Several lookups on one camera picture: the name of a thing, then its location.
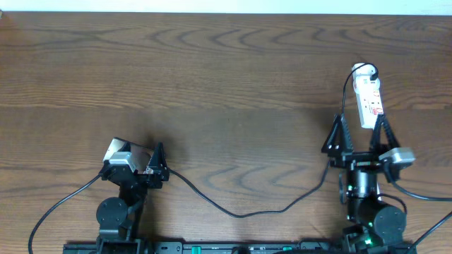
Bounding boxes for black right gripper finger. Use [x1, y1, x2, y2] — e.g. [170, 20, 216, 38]
[369, 113, 401, 156]
[321, 114, 354, 155]

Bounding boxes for black charging cable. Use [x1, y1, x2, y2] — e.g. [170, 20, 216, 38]
[167, 63, 380, 219]

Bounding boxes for Galaxy smartphone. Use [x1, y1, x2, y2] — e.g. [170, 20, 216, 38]
[102, 138, 154, 174]

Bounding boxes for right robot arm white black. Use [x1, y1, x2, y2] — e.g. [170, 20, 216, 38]
[321, 114, 407, 253]

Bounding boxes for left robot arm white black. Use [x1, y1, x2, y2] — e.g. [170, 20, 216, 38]
[96, 138, 170, 253]

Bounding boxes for white power strip, red switches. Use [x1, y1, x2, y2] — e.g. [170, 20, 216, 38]
[352, 63, 383, 129]

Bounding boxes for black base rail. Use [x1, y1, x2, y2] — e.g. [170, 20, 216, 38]
[62, 241, 352, 254]

